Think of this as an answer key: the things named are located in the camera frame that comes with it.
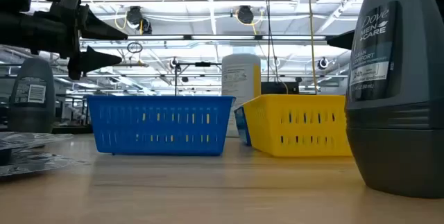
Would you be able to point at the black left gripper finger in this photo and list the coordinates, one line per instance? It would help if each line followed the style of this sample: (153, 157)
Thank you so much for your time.
(93, 61)
(98, 31)

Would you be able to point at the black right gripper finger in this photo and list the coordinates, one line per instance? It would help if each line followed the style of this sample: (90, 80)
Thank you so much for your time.
(345, 40)

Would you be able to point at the grey Dove roll-on deodorant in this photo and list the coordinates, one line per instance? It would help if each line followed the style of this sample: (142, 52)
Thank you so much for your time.
(31, 113)
(409, 140)

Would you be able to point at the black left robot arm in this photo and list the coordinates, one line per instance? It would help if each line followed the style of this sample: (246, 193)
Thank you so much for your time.
(21, 30)

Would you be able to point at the blue slotted plastic basket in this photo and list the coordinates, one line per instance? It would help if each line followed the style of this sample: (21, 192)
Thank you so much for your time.
(159, 100)
(243, 127)

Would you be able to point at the black control box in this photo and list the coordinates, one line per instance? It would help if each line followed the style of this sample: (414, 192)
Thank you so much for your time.
(279, 87)

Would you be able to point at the white wipes canister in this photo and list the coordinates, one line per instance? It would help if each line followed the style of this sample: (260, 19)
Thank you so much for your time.
(239, 75)

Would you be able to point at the long ceiling light strip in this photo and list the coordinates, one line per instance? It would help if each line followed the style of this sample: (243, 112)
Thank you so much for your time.
(222, 37)

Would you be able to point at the black table frame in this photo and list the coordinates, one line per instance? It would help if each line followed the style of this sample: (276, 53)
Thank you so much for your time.
(69, 129)

